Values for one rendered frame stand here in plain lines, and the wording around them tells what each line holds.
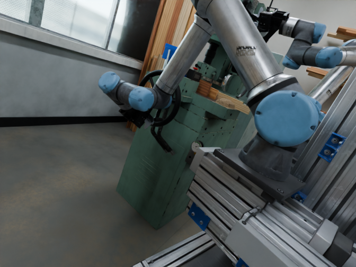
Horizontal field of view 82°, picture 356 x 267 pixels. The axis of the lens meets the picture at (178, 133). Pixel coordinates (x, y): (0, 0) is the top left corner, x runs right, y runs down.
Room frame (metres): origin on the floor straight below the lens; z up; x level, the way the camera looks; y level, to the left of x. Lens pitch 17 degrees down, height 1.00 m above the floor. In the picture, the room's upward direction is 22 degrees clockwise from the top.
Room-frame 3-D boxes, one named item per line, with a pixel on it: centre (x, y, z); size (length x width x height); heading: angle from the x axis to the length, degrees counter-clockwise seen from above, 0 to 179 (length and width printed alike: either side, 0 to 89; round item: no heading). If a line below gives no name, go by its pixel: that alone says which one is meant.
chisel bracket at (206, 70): (1.36, -0.01, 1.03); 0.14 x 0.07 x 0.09; 150
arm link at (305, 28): (1.01, -0.35, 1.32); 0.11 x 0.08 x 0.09; 60
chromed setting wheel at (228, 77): (1.40, -0.17, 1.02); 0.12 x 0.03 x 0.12; 150
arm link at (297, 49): (1.00, -0.35, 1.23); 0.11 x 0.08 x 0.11; 25
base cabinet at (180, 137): (1.45, -0.06, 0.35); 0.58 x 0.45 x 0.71; 150
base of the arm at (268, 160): (0.61, -0.28, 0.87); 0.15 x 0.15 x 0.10
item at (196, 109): (1.30, 0.03, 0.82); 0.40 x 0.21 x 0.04; 60
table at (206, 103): (1.25, 0.05, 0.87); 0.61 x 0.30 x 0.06; 60
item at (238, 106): (1.30, -0.08, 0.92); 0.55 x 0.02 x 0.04; 60
